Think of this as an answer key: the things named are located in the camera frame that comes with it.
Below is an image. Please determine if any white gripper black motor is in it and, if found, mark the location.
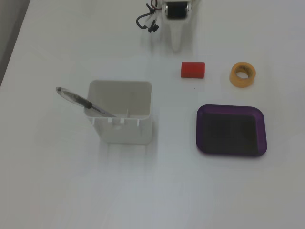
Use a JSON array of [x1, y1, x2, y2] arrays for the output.
[[161, 0, 194, 53]]

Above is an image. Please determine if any red rectangular cube block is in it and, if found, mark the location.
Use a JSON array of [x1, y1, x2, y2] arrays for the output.
[[181, 62, 206, 79]]

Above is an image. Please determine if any white plastic box container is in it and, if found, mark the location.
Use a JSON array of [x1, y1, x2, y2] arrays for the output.
[[83, 80, 153, 144]]

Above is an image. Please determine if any yellow tape roll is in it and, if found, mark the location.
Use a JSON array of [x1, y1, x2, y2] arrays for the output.
[[229, 62, 256, 88]]

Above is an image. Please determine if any purple tray with black base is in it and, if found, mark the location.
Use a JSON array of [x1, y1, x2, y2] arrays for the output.
[[196, 104, 268, 157]]

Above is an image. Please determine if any black and clear pen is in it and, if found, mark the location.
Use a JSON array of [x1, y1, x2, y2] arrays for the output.
[[55, 86, 117, 118]]

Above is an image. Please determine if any black cable with connectors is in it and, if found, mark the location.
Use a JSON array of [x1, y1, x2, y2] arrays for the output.
[[136, 0, 160, 34]]

